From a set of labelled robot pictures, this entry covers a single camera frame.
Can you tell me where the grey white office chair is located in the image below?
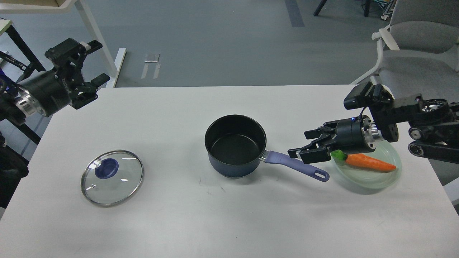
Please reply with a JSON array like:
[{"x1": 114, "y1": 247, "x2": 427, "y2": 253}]
[{"x1": 354, "y1": 0, "x2": 459, "y2": 102}]

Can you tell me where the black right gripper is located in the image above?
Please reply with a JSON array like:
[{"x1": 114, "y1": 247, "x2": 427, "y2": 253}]
[{"x1": 287, "y1": 116, "x2": 383, "y2": 164}]

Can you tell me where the glass pot lid blue knob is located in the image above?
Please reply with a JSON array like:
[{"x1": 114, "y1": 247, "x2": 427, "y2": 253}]
[{"x1": 80, "y1": 150, "x2": 144, "y2": 207}]

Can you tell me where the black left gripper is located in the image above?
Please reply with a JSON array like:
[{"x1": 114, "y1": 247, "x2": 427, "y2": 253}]
[{"x1": 18, "y1": 38, "x2": 110, "y2": 117}]

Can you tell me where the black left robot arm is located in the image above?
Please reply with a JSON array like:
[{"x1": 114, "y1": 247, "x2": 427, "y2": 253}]
[{"x1": 1, "y1": 38, "x2": 110, "y2": 125}]

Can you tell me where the white desk frame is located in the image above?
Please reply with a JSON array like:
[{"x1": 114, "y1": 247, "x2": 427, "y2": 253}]
[{"x1": 0, "y1": 0, "x2": 127, "y2": 88}]

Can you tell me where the pale green plate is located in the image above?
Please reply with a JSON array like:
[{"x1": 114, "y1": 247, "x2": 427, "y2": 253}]
[{"x1": 332, "y1": 141, "x2": 402, "y2": 190}]

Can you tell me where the blue saucepan with handle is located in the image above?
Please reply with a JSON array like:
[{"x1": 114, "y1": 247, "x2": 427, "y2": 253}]
[{"x1": 204, "y1": 114, "x2": 330, "y2": 182}]

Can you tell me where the black metal rack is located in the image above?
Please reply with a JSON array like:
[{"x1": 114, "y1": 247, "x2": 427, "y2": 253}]
[{"x1": 1, "y1": 19, "x2": 45, "y2": 145}]

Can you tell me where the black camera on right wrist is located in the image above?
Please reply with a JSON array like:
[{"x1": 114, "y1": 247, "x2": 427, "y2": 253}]
[{"x1": 343, "y1": 82, "x2": 374, "y2": 110}]

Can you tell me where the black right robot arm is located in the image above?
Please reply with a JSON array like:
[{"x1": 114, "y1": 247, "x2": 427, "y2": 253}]
[{"x1": 288, "y1": 83, "x2": 459, "y2": 164}]

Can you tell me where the orange toy carrot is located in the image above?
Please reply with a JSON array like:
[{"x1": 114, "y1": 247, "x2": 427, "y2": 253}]
[{"x1": 330, "y1": 150, "x2": 397, "y2": 173}]

